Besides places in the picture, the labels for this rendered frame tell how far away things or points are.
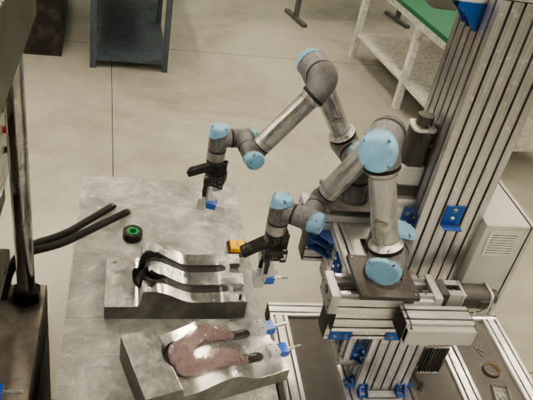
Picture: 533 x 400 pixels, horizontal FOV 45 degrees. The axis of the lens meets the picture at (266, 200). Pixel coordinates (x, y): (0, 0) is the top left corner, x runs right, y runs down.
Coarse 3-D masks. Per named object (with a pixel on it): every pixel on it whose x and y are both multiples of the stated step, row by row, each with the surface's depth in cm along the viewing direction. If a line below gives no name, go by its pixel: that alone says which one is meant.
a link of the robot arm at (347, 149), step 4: (348, 144) 265; (352, 144) 261; (356, 144) 261; (344, 148) 265; (348, 148) 263; (352, 148) 258; (340, 152) 266; (344, 152) 264; (348, 152) 260; (340, 156) 267; (344, 156) 263; (340, 160) 269; (364, 172) 259; (360, 176) 260; (364, 176) 260; (368, 176) 262; (356, 180) 261; (360, 180) 261; (364, 180) 262; (368, 180) 264
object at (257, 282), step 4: (256, 268) 237; (260, 268) 237; (252, 272) 237; (256, 272) 235; (260, 272) 235; (252, 276) 237; (256, 276) 233; (260, 276) 233; (272, 276) 236; (276, 276) 238; (284, 276) 239; (252, 280) 237; (256, 280) 234; (260, 280) 234; (268, 280) 235; (272, 280) 236; (252, 284) 237; (256, 284) 235; (260, 284) 235
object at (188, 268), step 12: (144, 252) 235; (156, 252) 237; (144, 264) 231; (168, 264) 236; (180, 264) 241; (132, 276) 232; (144, 276) 226; (156, 276) 229; (180, 288) 231; (192, 288) 234; (204, 288) 235; (216, 288) 236
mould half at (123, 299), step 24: (120, 264) 240; (192, 264) 244; (216, 264) 245; (120, 288) 230; (144, 288) 222; (168, 288) 226; (120, 312) 225; (144, 312) 227; (168, 312) 228; (192, 312) 230; (216, 312) 232; (240, 312) 234
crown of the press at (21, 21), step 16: (0, 0) 131; (16, 0) 144; (32, 0) 168; (0, 16) 127; (16, 16) 145; (32, 16) 169; (0, 32) 128; (16, 32) 146; (0, 48) 128; (16, 48) 147; (0, 64) 129; (16, 64) 148; (0, 80) 130; (0, 96) 131; (0, 112) 131
